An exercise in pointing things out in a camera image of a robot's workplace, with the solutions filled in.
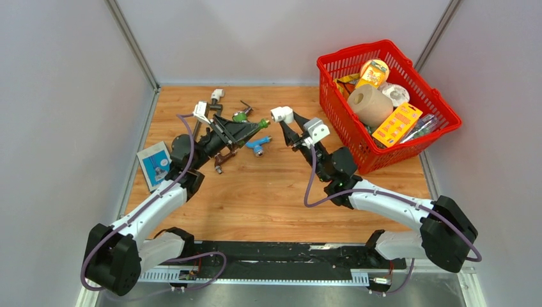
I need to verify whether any red plastic shopping basket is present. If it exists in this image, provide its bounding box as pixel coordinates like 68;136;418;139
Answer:
316;40;462;175

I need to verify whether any white plastic elbow fitting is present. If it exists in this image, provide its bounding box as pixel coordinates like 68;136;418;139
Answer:
270;106;294;124

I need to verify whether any brown plastic faucet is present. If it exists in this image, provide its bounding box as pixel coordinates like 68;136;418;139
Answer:
214;150;236;174

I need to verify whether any yellow snack bag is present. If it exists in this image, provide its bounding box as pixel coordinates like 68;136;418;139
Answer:
333;73;360;99

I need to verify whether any brown paper roll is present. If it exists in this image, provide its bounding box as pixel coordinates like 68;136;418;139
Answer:
347;84;394;128

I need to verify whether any long grey faucet white elbow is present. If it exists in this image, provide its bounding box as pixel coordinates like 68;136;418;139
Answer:
192;88;225;138

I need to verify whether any clear pack of pens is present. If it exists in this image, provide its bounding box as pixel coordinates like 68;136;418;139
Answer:
401;114;438;143

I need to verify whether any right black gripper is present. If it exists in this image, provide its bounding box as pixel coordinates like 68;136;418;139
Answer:
279;113;330;184

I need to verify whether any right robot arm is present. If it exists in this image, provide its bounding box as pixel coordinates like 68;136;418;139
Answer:
272;109;483;273

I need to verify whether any yellow round sponge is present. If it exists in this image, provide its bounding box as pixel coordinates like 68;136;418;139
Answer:
360;58;391;86

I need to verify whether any white wrapped paper roll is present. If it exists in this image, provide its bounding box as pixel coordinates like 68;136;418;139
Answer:
378;82;410;107

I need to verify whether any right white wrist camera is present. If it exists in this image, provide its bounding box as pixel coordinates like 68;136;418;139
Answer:
304;118;330;147

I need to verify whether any orange blister card package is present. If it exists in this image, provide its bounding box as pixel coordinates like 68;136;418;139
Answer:
371;102;424;148

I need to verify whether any orange sponge package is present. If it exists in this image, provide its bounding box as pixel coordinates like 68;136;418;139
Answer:
355;60;387;90

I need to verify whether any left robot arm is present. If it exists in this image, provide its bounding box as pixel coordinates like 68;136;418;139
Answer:
79;115;270;296

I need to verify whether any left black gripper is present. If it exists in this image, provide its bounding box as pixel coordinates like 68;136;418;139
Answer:
191;114;259;171

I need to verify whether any green plastic faucet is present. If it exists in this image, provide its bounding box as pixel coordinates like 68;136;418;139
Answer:
232;111;270;129

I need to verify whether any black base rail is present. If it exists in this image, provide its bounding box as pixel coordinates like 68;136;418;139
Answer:
184;240;408;281

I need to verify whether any blue white faucet box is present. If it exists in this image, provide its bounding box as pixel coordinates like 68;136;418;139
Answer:
136;141;171;192

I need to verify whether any blue faucet with white elbow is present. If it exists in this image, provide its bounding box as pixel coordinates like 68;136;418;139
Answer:
245;136;272;157

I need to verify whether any small dark grey faucet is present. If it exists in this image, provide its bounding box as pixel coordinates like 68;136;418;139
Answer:
240;100;254;116

